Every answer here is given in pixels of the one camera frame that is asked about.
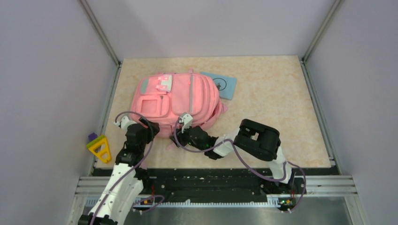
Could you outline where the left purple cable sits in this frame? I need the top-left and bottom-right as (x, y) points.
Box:
(88, 111), (165, 225)

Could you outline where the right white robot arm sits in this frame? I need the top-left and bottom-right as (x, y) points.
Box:
(170, 119), (294, 193)

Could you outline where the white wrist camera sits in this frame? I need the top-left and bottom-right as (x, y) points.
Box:
(178, 112), (193, 133)
(114, 116), (136, 131)

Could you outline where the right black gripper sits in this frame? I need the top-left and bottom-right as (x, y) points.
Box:
(170, 122), (206, 151)

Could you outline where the purple block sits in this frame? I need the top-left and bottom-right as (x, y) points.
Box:
(88, 132), (98, 142)

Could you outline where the pink student backpack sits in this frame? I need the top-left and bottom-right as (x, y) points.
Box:
(130, 70), (227, 138)

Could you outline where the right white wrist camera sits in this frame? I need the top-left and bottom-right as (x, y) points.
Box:
(178, 112), (193, 133)

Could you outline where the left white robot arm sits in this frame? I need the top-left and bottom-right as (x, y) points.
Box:
(77, 116), (160, 225)

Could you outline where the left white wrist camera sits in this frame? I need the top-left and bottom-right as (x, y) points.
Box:
(114, 116), (136, 131)

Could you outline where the light blue book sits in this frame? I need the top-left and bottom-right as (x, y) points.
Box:
(200, 71), (237, 100)

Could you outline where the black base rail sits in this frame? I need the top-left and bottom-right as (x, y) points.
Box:
(93, 167), (339, 204)

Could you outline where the yellow triangle ruler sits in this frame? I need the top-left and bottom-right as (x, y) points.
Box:
(86, 135), (112, 164)

